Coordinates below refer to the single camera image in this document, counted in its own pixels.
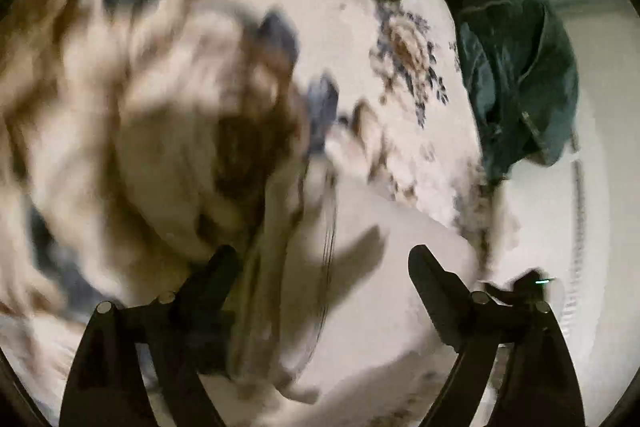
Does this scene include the dark green jacket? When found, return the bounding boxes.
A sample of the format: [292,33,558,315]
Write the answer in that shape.
[425,0,581,185]

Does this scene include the black device with green light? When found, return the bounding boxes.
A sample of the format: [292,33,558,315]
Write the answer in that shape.
[482,269,557,303]

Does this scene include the floral printed blanket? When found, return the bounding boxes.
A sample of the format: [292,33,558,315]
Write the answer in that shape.
[0,0,508,427]

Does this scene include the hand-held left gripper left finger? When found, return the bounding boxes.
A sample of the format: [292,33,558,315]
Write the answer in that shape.
[59,244,242,427]

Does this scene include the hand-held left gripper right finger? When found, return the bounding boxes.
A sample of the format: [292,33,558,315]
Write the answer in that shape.
[407,244,586,427]

